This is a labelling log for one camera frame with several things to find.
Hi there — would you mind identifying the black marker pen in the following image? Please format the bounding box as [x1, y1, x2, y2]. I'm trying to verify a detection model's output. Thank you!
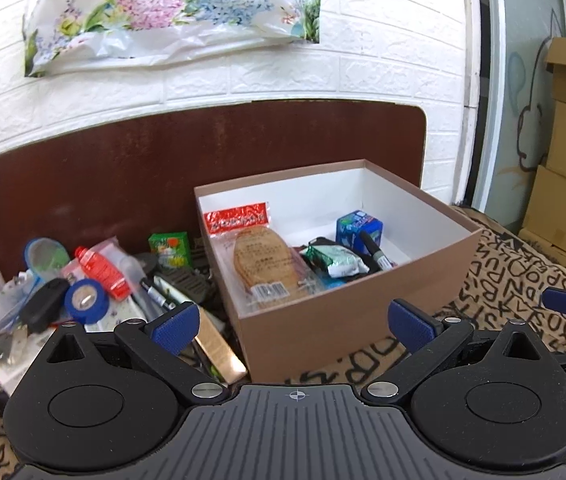
[359, 231, 396, 271]

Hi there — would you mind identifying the green white snack packet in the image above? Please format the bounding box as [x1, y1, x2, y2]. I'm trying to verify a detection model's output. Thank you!
[300, 237, 370, 280]

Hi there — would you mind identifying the blue tape roll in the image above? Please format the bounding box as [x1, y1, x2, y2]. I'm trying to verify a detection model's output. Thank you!
[64, 278, 109, 325]

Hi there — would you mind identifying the white barcode box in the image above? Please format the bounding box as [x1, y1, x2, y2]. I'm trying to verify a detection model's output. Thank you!
[0, 330, 53, 396]

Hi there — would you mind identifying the red tube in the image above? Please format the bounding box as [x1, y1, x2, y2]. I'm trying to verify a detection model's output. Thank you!
[74, 246, 131, 301]

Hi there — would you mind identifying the black car key fob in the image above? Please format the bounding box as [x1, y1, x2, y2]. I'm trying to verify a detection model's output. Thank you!
[18, 278, 70, 334]

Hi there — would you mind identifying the black pen with white label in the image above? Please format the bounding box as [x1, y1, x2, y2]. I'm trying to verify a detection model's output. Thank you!
[140, 278, 176, 311]

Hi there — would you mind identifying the gold rectangular box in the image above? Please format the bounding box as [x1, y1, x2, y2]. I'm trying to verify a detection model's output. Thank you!
[195, 308, 248, 385]

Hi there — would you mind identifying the blue rimmed plastic container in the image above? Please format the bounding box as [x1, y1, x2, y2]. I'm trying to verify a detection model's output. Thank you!
[24, 237, 70, 282]

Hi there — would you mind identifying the green candy packet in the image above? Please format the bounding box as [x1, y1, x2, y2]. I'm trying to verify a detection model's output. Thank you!
[148, 232, 192, 269]

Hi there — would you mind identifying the packaged bread red label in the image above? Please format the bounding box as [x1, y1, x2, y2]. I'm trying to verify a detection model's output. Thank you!
[202, 203, 324, 316]

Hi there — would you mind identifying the dark brown headboard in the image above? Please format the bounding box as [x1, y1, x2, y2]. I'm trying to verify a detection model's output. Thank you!
[0, 100, 426, 278]

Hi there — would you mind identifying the blue tissue pack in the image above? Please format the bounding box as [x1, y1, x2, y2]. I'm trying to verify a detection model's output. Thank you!
[336, 210, 383, 252]

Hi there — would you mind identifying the pinkish brown cardboard box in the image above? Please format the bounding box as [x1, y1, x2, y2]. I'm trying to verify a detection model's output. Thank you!
[194, 159, 481, 384]

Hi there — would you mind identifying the floral plastic bag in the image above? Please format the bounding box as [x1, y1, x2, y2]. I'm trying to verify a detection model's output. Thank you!
[22, 0, 321, 77]

